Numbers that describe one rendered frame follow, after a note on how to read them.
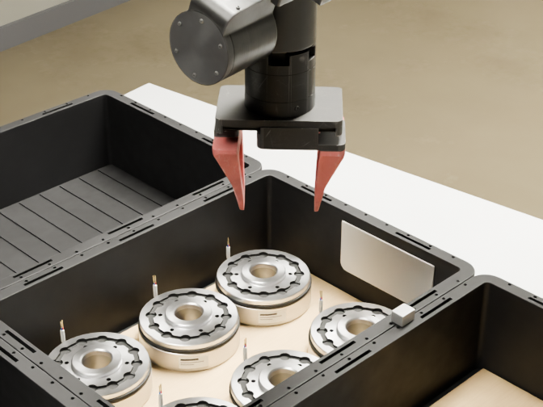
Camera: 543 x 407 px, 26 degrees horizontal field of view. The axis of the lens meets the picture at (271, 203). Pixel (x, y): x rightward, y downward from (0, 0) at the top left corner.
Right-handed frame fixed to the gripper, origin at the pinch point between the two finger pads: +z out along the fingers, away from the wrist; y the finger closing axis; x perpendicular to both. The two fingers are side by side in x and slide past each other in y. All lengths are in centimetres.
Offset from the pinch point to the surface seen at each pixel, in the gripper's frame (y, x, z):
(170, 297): -11.8, 13.8, 20.4
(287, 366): 0.8, 1.6, 19.4
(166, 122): -15.0, 40.8, 13.6
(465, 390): 18.2, 3.1, 23.1
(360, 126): 18, 228, 109
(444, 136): 42, 222, 108
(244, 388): -3.1, -1.1, 20.1
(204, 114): -15, 90, 37
